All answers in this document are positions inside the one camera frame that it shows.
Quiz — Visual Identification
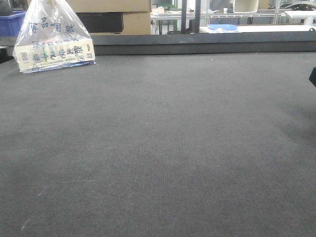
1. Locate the white bin on rack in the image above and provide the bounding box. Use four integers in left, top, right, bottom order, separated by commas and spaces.
233, 0, 259, 13

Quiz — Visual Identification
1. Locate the white metal rack shelf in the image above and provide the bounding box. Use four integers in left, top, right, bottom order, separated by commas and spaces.
151, 12, 285, 22

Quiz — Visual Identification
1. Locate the blue tray on white table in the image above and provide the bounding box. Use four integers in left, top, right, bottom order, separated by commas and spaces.
207, 24, 238, 33

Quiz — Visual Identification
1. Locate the white background table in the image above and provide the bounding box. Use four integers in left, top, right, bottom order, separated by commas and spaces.
200, 25, 316, 34

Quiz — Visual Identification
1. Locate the cream box inside bag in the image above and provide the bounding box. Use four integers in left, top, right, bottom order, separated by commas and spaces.
13, 38, 95, 74

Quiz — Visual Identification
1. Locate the clear printed plastic bag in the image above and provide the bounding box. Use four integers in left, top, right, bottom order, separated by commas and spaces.
12, 0, 96, 74

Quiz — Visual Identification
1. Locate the upper cardboard box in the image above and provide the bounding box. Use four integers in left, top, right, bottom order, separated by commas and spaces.
67, 0, 151, 12

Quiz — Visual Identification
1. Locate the black object at right edge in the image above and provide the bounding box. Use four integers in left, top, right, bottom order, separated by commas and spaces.
309, 67, 316, 86

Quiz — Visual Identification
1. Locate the blue plastic crate background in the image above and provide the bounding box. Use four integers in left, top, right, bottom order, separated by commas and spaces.
0, 11, 26, 37

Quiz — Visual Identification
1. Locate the black vertical post left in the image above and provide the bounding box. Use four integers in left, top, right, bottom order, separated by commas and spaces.
181, 0, 187, 34

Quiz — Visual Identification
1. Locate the black vertical post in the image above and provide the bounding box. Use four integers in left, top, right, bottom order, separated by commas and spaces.
193, 0, 201, 33
181, 0, 187, 34

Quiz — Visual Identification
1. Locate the black vertical post right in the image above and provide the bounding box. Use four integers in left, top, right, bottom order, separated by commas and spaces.
193, 0, 201, 33

